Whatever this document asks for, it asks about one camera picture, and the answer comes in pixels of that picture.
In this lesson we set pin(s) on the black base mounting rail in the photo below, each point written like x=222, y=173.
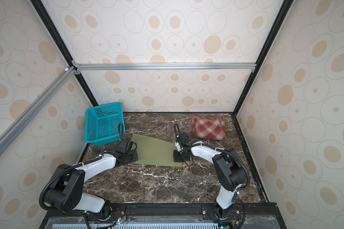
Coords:
x=171, y=216

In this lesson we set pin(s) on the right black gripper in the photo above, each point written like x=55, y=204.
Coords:
x=176, y=158

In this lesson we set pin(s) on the red plaid skirt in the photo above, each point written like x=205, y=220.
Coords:
x=210, y=128

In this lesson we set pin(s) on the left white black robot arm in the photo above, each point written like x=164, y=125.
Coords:
x=64, y=191

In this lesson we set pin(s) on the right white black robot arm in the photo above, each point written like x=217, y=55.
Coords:
x=232, y=175

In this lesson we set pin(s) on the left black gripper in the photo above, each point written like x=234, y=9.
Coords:
x=135, y=157

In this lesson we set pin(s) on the diagonal aluminium left rail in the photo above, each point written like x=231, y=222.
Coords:
x=29, y=114

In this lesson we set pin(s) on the teal plastic basket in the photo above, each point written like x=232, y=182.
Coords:
x=102, y=123

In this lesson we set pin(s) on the olive green skirt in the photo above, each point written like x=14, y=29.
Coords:
x=155, y=152

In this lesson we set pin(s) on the horizontal aluminium back rail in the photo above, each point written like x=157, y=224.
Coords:
x=166, y=66

